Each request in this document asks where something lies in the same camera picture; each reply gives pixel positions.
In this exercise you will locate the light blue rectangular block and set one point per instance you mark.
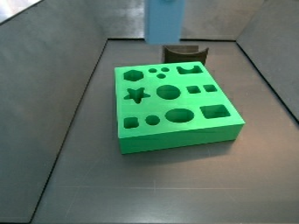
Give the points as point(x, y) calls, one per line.
point(163, 21)

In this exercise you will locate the green shape sorter board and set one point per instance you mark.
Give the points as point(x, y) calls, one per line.
point(171, 106)

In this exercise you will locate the dark brown arch block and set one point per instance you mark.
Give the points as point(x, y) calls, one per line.
point(184, 53)

